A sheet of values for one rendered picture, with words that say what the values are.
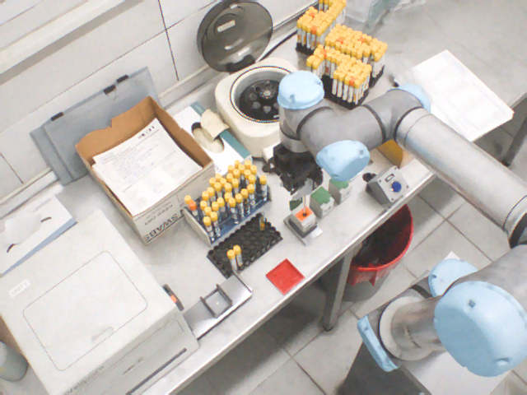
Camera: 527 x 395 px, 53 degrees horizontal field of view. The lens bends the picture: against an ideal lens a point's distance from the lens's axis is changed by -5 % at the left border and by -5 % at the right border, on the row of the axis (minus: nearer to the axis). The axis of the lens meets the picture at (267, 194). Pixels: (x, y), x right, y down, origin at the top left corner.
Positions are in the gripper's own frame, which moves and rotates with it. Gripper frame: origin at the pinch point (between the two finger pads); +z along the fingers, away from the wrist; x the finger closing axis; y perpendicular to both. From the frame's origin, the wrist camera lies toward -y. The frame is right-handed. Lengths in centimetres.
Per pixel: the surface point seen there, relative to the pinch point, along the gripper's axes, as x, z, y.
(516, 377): 71, 108, -51
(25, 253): -37, 15, 59
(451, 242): 14, 108, -74
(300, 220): 0.8, 12.9, 1.7
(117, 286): -2.2, -9.4, 44.6
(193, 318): 2.6, 16.6, 35.2
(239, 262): -1.4, 16.2, 18.9
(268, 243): -2.1, 19.3, 9.4
